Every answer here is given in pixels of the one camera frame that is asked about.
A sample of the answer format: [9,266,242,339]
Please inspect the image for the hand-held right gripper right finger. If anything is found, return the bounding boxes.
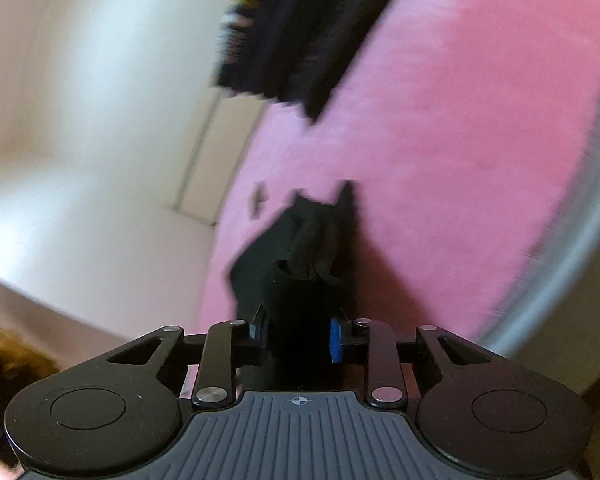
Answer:
[329,316,493,408]

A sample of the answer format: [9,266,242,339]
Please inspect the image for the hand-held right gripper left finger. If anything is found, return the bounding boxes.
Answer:
[107,305,270,408]

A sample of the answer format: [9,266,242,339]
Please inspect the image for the black zip jacket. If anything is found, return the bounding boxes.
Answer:
[227,180,362,392]

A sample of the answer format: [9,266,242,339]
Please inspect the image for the stack of folded clothes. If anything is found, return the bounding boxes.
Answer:
[209,0,397,122]

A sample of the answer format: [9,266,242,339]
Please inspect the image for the pink blanket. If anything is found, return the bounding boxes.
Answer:
[197,0,600,403]

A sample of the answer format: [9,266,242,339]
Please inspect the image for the grey bed frame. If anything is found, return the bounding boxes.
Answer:
[480,120,600,397]

